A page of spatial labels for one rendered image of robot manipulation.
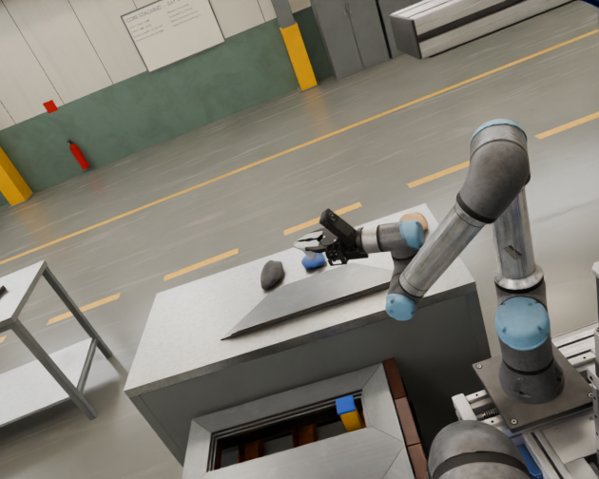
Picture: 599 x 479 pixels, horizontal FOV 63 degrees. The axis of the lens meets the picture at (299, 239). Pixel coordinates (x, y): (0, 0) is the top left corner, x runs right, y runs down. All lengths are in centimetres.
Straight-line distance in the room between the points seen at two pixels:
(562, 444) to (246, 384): 103
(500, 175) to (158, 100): 911
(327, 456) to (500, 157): 103
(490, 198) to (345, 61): 828
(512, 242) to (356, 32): 813
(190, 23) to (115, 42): 137
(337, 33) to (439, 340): 773
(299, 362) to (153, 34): 838
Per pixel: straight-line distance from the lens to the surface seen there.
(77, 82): 1014
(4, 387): 440
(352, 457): 160
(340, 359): 181
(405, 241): 126
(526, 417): 136
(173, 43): 966
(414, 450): 160
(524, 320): 125
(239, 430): 186
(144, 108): 997
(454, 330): 182
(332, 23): 911
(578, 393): 140
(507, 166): 104
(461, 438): 67
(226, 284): 217
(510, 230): 123
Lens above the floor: 213
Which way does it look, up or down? 29 degrees down
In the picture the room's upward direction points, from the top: 23 degrees counter-clockwise
